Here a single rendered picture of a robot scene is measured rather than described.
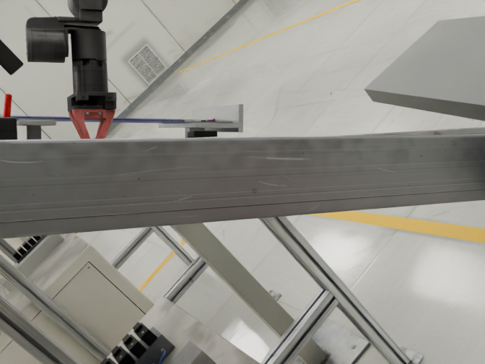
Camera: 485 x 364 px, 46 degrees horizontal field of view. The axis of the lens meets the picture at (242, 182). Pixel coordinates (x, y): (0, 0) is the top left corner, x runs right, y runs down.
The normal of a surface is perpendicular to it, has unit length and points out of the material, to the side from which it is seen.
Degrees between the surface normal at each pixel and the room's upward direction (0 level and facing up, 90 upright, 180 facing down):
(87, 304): 90
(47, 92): 90
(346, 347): 0
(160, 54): 90
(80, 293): 90
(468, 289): 0
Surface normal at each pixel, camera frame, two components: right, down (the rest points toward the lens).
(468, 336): -0.62, -0.71
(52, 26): 0.38, 0.13
